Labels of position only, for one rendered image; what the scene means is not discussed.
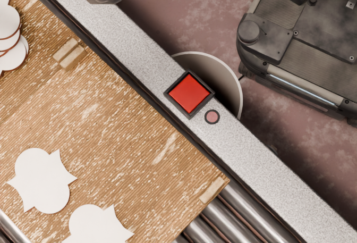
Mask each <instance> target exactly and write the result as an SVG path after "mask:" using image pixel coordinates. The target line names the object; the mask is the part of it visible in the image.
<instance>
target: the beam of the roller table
mask: <svg viewBox="0 0 357 243"><path fill-rule="evenodd" d="M52 1H53V2H54V3H55V4H56V5H57V6H58V7H59V8H60V9H61V10H63V11H64V12H65V13H66V14H67V15H68V16H69V17H70V18H71V19H72V20H73V21H74V22H75V23H76V24H77V25H78V26H79V27H80V28H81V29H82V30H83V31H84V32H85V33H86V34H87V35H88V36H89V37H90V38H91V39H92V40H93V41H95V42H96V43H97V44H98V45H99V46H100V47H101V48H102V49H103V50H104V51H105V52H106V53H107V54H108V55H109V56H110V57H111V58H112V59H113V60H114V61H115V62H116V63H117V64H118V65H119V66H120V67H121V68H122V69H123V70H124V71H125V72H126V73H128V74H129V75H130V76H131V77H132V78H133V79H134V80H135V81H136V82H137V83H138V84H139V85H140V86H141V87H142V88H143V89H144V90H145V91H146V92H147V93H148V94H149V95H150V96H151V97H152V98H153V99H154V100H155V101H156V102H157V103H158V104H159V105H160V106H162V107H163V108H164V109H165V110H166V111H167V112H168V113H169V114H170V115H171V116H172V117H173V118H174V119H175V120H176V121H177V122H178V123H179V124H180V125H181V126H182V127H183V128H184V129H185V130H186V131H187V132H188V133H189V134H190V135H191V136H192V137H193V138H195V139H196V140H197V141H198V142H199V143H200V144H201V145H202V146H203V147H204V148H205V149H206V150H207V151H208V152H209V153H210V154H211V155H212V156H213V157H214V158H215V159H216V160H217V161H218V162H219V163H220V164H221V165H222V166H223V167H224V168H225V169H226V170H228V171H229V172H230V173H231V174H232V175H233V176H234V177H235V178H236V179H237V180H238V181H239V182H240V183H241V184H242V185H243V186H245V187H246V188H247V190H248V191H249V192H250V193H252V194H253V195H254V196H255V198H256V199H257V200H258V201H260V202H261V203H262V204H263V205H264V206H265V207H266V208H267V209H268V210H269V211H270V212H271V213H272V214H273V215H274V216H275V217H276V218H278V219H279V220H280V221H281V222H282V223H283V224H284V225H285V226H286V227H287V228H288V229H289V230H290V231H291V233H293V234H294V235H295V236H296V237H297V238H298V239H299V240H300V241H301V242H302V243H357V230H356V229H355V228H354V227H353V226H352V225H351V224H349V223H348V222H347V220H346V219H344V218H343V217H342V216H341V215H340V214H339V213H338V212H337V211H336V210H335V209H334V208H332V207H331V206H330V205H329V204H328V203H327V202H326V201H325V200H324V199H323V198H322V197H321V196H320V195H319V194H318V193H317V192H315V191H314V190H313V189H312V188H311V187H310V186H309V185H308V184H307V183H306V182H305V181H304V180H303V179H302V178H301V177H300V176H298V175H297V174H296V173H295V172H294V171H293V170H292V169H291V168H290V167H289V166H288V165H287V164H286V163H285V162H284V161H283V160H281V159H280V158H279V157H278V156H277V155H276V154H275V153H274V152H273V151H272V150H271V149H270V148H269V147H268V146H267V145H266V144H264V143H263V142H262V141H261V140H260V139H259V138H258V137H257V136H256V135H255V134H254V133H253V132H252V131H251V130H250V129H249V128H247V127H246V126H245V125H244V124H243V123H242V122H241V121H240V120H239V119H238V118H237V117H236V116H235V115H234V114H233V113H232V112H230V111H229V110H228V109H227V108H226V107H225V106H224V105H223V104H222V103H221V102H220V101H219V100H218V99H217V98H216V97H215V96H214V97H213V98H212V99H211V100H210V101H209V102H208V103H207V104H206V105H205V106H204V107H203V108H202V109H201V110H200V111H199V112H198V113H197V114H196V115H195V116H194V117H193V118H192V119H191V120H188V119H187V118H186V117H185V116H184V115H183V114H182V113H181V112H180V111H179V110H178V109H177V108H176V107H175V106H174V105H173V104H172V103H171V102H170V101H168V100H167V99H166V98H165V97H164V96H163V92H164V91H165V90H166V89H167V88H168V87H169V86H171V85H172V84H173V83H174V82H175V81H176V80H177V79H178V78H179V77H180V76H181V75H182V74H183V73H184V72H185V71H186V69H185V68H184V67H183V66H181V65H180V64H179V63H178V62H177V61H176V60H175V59H174V58H173V57H172V56H170V55H169V54H168V53H167V52H166V51H165V50H164V49H163V48H162V47H161V46H160V45H159V44H158V43H157V42H156V41H155V40H153V39H152V38H151V37H150V36H149V35H148V34H147V33H146V32H145V31H144V30H143V29H142V28H141V27H140V26H139V25H138V24H137V23H135V22H134V21H133V20H132V19H131V18H130V17H129V16H128V15H127V14H126V13H125V12H124V11H123V10H122V9H121V8H120V7H118V6H117V5H116V4H90V3H89V2H87V1H86V0H52ZM208 110H216V111H218V113H219V114H220V119H219V121H218V122H217V123H216V124H208V123H207V122H206V121H205V118H204V116H205V113H206V112H207V111H208Z"/></svg>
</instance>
